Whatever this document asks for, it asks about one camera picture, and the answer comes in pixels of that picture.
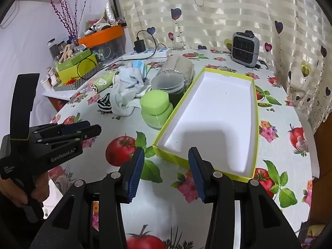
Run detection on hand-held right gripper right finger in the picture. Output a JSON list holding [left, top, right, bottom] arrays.
[[188, 147, 303, 249]]

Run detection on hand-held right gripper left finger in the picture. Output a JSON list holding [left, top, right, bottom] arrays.
[[30, 147, 145, 249]]

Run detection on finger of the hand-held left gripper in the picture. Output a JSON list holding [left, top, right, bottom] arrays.
[[32, 124, 102, 147], [33, 120, 91, 136]]

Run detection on black white striped sock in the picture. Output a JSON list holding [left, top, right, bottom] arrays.
[[98, 95, 113, 114]]

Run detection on white cloth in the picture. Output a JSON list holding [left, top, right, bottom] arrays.
[[110, 82, 142, 116]]

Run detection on green printed towel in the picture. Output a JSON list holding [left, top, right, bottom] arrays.
[[91, 73, 116, 93]]

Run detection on yellow-green cardboard box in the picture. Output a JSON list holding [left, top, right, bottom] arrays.
[[152, 67, 260, 183]]

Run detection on pale blue cloth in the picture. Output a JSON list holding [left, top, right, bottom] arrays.
[[115, 67, 146, 94]]

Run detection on blue face mask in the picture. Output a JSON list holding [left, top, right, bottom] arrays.
[[131, 61, 148, 77]]

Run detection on person's left hand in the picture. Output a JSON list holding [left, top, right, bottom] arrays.
[[0, 172, 50, 207]]

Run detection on green chevron patterned box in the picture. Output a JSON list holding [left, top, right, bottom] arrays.
[[53, 63, 104, 92]]

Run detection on fruit and flower printed tablecloth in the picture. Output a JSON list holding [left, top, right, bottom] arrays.
[[43, 47, 320, 249]]

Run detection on lime yellow box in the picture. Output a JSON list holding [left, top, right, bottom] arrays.
[[57, 55, 99, 82]]

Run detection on flat green box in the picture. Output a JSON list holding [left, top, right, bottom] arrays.
[[55, 52, 92, 71]]

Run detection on lime green lidded jar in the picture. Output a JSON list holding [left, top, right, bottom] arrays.
[[139, 89, 174, 129]]

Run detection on beige wooden figure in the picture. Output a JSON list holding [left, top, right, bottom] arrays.
[[59, 44, 76, 63]]

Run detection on clear container with orange lid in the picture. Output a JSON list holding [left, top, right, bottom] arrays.
[[77, 25, 125, 58]]

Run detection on black charger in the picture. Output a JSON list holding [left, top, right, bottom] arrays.
[[133, 39, 146, 53]]

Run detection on white blue power strip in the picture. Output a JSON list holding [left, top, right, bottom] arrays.
[[122, 48, 172, 60]]

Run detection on purple flower branches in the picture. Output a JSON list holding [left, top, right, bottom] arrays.
[[46, 0, 94, 41]]

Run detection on silver foil bag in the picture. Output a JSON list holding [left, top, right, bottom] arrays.
[[103, 2, 116, 25]]

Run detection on brown wooden furniture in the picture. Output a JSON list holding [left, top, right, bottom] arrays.
[[311, 121, 332, 230]]

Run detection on grey desktop heater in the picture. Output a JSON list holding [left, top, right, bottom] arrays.
[[231, 31, 260, 63]]

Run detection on cream curtain with hearts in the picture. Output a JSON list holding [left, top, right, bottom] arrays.
[[121, 0, 332, 133]]

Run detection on black charger cable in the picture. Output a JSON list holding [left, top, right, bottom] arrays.
[[77, 29, 157, 80]]

